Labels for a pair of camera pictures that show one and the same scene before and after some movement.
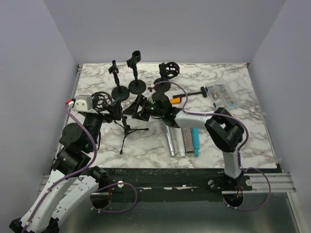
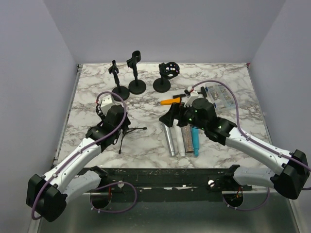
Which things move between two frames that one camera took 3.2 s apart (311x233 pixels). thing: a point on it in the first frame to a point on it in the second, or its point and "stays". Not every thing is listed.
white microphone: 170,140 stays
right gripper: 140,98 to 176,108
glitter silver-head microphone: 188,140 stays
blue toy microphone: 196,141 stays
